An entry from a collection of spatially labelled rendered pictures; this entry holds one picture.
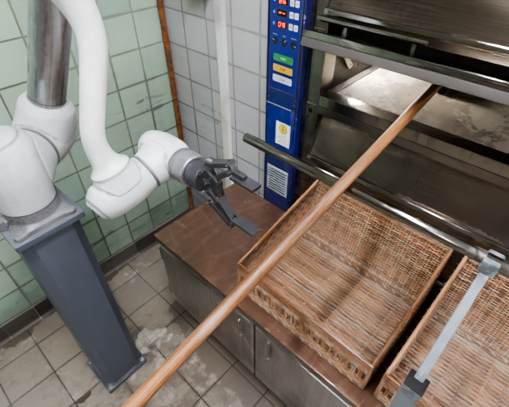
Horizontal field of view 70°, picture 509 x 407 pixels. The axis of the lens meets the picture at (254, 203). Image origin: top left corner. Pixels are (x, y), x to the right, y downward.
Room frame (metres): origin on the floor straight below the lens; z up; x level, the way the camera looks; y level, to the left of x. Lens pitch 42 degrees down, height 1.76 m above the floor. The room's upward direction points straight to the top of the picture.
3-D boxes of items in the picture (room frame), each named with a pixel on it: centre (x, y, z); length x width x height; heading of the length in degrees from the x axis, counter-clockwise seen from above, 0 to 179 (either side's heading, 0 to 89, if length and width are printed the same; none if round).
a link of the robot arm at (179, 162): (0.77, 0.17, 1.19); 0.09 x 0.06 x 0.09; 137
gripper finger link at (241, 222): (0.63, 0.02, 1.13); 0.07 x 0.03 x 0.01; 47
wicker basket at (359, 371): (0.81, -0.30, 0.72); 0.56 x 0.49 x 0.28; 46
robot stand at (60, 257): (0.81, 0.67, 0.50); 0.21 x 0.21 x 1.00; 48
